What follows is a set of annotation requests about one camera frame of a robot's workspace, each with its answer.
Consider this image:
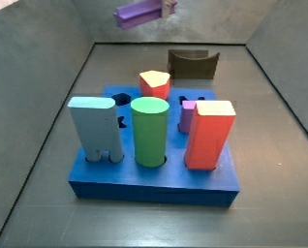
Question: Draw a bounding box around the light blue double-round peg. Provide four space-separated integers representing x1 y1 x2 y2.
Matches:
67 96 123 163

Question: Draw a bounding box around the black curved fixture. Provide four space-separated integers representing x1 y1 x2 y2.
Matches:
168 49 220 79

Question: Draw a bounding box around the red square peg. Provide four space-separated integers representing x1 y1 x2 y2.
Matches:
184 100 236 171

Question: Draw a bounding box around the purple star-profile bar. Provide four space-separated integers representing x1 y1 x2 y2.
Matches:
112 0 163 29

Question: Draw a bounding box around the green cylinder peg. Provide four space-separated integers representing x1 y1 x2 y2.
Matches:
131 97 169 168

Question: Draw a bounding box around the small purple square peg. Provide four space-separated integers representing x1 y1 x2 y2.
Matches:
179 100 196 134

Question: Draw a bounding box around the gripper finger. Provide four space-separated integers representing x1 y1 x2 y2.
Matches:
160 0 177 18

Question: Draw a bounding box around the blue shape sorter base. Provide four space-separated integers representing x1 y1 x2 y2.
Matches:
68 88 240 207

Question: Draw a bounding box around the red pentagon peg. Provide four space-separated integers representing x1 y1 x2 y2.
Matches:
140 71 171 100

